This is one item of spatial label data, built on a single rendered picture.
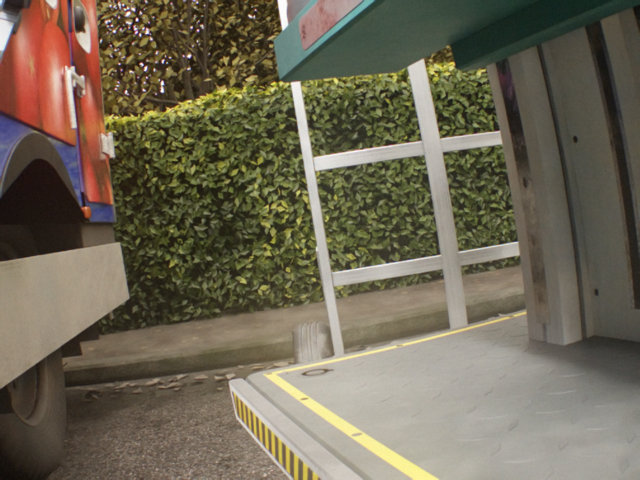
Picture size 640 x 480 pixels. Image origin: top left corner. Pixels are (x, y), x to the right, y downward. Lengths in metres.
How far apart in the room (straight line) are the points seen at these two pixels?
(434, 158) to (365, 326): 1.23
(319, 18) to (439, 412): 0.39
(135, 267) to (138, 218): 0.22
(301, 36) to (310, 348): 1.01
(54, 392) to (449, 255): 1.03
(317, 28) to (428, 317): 2.15
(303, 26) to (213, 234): 2.58
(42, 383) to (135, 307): 1.53
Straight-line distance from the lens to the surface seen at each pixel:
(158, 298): 3.43
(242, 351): 2.77
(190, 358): 2.78
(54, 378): 1.95
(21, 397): 1.88
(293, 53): 0.86
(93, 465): 1.78
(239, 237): 3.31
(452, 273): 1.67
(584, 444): 0.50
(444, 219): 1.67
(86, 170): 2.23
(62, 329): 1.69
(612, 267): 0.78
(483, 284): 3.23
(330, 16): 0.72
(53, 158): 1.81
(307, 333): 1.74
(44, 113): 1.79
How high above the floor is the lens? 0.50
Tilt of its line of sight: 2 degrees down
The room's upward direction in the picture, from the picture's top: 9 degrees counter-clockwise
